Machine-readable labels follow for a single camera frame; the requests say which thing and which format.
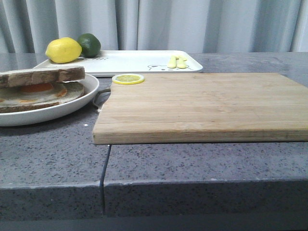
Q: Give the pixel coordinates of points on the white round plate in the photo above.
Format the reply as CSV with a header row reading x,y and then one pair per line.
x,y
91,85

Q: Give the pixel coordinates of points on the bread slice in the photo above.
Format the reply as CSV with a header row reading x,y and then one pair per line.
x,y
75,90
26,77

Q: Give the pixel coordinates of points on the fried egg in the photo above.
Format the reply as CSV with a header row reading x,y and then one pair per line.
x,y
17,96

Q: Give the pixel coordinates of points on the white rectangular tray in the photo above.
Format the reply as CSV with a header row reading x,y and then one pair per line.
x,y
110,63

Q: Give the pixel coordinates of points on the yellow lemon slice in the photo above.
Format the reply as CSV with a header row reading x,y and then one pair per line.
x,y
128,79

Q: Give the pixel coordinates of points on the left pale yellow piece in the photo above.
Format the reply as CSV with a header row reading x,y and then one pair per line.
x,y
172,63

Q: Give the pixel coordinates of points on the pale yellow piece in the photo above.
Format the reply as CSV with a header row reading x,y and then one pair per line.
x,y
172,63
181,62

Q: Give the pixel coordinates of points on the right pale yellow piece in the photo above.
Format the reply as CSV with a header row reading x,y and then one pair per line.
x,y
181,62

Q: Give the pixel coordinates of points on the grey curtain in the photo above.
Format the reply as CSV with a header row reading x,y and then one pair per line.
x,y
195,26

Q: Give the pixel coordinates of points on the green lime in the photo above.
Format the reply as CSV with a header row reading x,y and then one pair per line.
x,y
91,46

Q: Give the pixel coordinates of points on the wooden cutting board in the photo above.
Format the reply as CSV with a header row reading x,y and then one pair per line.
x,y
217,107

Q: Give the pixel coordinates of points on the metal cutting board handle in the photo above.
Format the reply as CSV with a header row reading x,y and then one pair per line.
x,y
94,101

